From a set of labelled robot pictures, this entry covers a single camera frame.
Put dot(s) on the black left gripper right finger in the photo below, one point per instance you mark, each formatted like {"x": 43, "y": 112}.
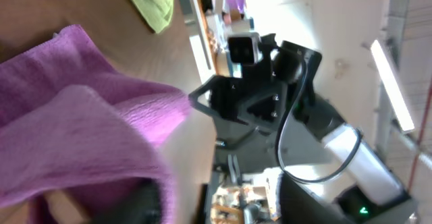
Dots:
{"x": 297, "y": 206}

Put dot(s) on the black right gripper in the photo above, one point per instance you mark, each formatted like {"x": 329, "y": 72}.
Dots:
{"x": 278, "y": 85}

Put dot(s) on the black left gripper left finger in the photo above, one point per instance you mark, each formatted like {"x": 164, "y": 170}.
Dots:
{"x": 142, "y": 206}

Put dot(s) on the purple microfiber cloth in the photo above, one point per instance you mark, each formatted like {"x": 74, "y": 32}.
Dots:
{"x": 70, "y": 121}

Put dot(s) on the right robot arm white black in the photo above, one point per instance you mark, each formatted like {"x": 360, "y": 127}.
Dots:
{"x": 378, "y": 196}

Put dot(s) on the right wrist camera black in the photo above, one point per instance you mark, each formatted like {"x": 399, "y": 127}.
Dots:
{"x": 244, "y": 48}

